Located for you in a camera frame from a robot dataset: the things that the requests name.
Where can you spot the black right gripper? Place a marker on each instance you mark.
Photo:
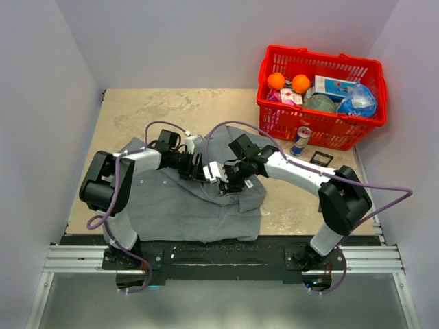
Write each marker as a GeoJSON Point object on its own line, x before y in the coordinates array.
{"type": "Point", "coordinates": [231, 186]}

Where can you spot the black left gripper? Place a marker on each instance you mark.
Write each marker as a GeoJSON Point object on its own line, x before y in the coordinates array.
{"type": "Point", "coordinates": [195, 171]}

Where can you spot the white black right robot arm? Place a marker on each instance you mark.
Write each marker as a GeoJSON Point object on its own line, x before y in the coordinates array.
{"type": "Point", "coordinates": [342, 199]}

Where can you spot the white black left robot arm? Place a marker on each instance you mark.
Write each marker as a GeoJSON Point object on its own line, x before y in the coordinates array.
{"type": "Point", "coordinates": [106, 187]}

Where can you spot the blue silver drink can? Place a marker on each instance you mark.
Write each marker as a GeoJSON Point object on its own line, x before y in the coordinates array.
{"type": "Point", "coordinates": [302, 137]}

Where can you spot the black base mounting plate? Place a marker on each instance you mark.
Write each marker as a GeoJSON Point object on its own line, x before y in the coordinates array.
{"type": "Point", "coordinates": [269, 258]}

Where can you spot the pink white small box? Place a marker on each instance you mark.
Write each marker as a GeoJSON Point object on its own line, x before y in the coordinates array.
{"type": "Point", "coordinates": [285, 96]}

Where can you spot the orange fruit left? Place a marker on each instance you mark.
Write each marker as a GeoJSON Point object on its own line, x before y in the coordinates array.
{"type": "Point", "coordinates": [276, 81]}

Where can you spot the orange fruit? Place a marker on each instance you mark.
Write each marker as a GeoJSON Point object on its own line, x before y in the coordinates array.
{"type": "Point", "coordinates": [301, 83]}
{"type": "Point", "coordinates": [276, 81]}

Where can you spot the green melon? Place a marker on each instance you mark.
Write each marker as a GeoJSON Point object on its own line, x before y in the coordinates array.
{"type": "Point", "coordinates": [320, 103]}

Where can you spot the orange fruit right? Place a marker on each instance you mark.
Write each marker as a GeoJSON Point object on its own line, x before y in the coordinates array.
{"type": "Point", "coordinates": [301, 83]}

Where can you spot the white blue light bulb box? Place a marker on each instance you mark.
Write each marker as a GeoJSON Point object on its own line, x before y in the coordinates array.
{"type": "Point", "coordinates": [334, 89]}

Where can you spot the red plastic shopping basket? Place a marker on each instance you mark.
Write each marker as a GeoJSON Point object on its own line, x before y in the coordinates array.
{"type": "Point", "coordinates": [335, 131]}

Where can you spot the blue plastic bag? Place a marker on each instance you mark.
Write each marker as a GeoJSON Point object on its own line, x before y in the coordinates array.
{"type": "Point", "coordinates": [358, 102]}

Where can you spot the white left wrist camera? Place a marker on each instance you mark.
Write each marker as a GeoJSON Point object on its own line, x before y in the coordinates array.
{"type": "Point", "coordinates": [191, 142]}

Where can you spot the black rectangular frame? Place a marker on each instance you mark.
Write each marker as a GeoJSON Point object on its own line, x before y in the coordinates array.
{"type": "Point", "coordinates": [321, 159]}

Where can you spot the aluminium frame rail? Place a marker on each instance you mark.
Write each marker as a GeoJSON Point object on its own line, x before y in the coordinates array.
{"type": "Point", "coordinates": [63, 259]}

